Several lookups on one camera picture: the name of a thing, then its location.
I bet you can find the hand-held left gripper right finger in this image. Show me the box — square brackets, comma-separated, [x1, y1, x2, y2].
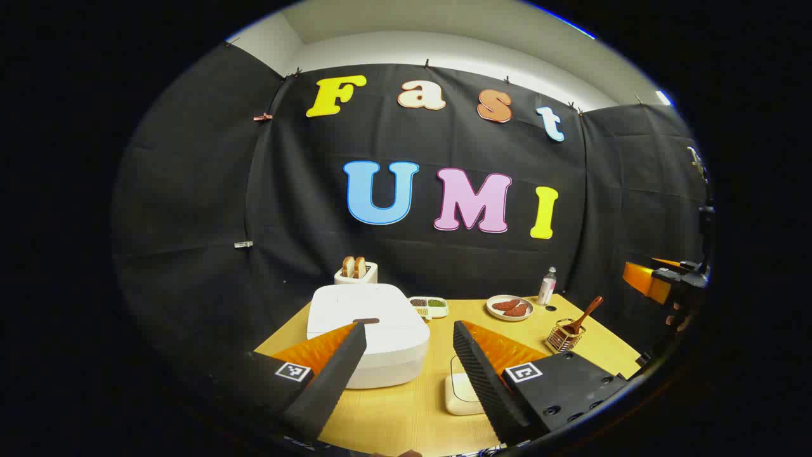
[452, 320, 630, 447]

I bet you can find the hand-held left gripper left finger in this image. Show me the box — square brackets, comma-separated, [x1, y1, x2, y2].
[244, 321, 369, 445]

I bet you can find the white rice cooker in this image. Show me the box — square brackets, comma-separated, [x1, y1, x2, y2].
[306, 284, 431, 390]

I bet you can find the brown wooden spoon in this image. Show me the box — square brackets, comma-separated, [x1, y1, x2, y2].
[562, 296, 604, 335]

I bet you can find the wire chopstick holder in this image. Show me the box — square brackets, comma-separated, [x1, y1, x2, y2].
[546, 318, 586, 354]

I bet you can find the clear plastic container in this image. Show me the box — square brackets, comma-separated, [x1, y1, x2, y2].
[444, 354, 488, 416]

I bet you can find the white round plate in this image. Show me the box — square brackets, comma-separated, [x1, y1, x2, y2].
[486, 295, 534, 322]

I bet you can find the white divided bean dish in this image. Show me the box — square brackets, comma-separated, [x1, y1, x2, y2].
[409, 296, 449, 320]

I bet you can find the clear bottle with pink label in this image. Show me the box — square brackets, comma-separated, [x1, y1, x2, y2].
[537, 267, 558, 307]

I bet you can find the white toaster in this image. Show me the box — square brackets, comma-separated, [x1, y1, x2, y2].
[334, 262, 379, 285]

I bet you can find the black backdrop cloth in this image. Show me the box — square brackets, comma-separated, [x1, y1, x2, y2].
[111, 41, 714, 381]

